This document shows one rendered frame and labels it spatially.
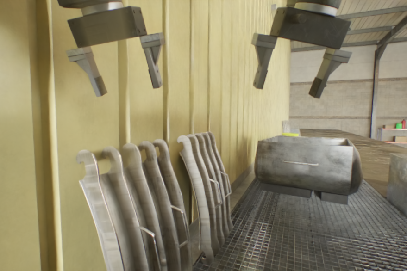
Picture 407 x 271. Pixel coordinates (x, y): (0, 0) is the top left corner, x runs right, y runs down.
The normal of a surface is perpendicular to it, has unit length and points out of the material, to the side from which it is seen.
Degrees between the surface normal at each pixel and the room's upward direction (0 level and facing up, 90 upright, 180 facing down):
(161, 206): 90
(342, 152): 90
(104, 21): 113
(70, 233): 90
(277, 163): 90
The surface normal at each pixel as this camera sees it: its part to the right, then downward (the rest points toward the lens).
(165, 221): -0.39, 0.07
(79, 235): 0.92, 0.04
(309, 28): 0.09, 0.47
